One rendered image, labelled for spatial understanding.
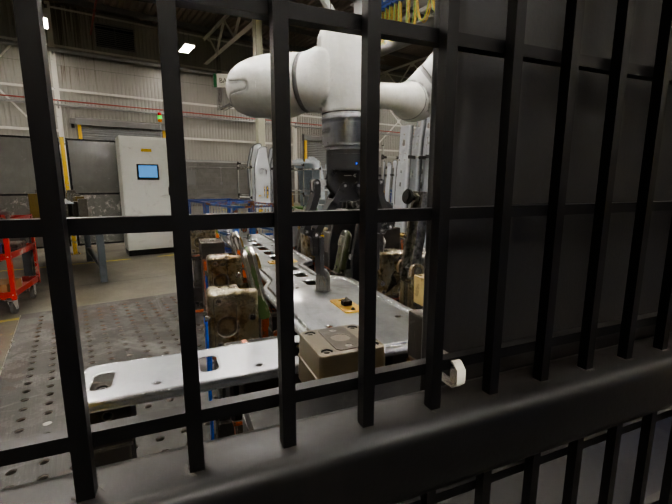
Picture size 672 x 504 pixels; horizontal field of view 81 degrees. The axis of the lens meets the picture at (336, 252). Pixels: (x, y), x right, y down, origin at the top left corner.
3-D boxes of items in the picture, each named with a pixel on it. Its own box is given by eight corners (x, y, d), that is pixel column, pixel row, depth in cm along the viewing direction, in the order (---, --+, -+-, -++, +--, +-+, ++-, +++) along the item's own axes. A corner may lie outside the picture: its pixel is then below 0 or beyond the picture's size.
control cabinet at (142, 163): (129, 256, 672) (115, 105, 631) (125, 252, 716) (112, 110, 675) (178, 252, 716) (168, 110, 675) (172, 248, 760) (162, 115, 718)
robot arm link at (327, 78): (384, 117, 72) (319, 121, 77) (385, 24, 69) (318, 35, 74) (366, 107, 62) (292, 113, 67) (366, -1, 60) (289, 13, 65)
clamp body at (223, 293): (205, 451, 80) (194, 284, 74) (263, 437, 85) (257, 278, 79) (209, 481, 72) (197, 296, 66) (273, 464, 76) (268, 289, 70)
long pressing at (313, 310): (215, 238, 178) (215, 234, 178) (264, 235, 187) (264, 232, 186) (326, 368, 53) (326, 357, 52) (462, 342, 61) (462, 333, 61)
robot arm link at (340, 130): (314, 117, 72) (314, 151, 73) (333, 109, 63) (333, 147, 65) (359, 120, 75) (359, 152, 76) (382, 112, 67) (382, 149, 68)
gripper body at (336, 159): (359, 150, 75) (359, 199, 77) (317, 149, 72) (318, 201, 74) (378, 147, 69) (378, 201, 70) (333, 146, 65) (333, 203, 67)
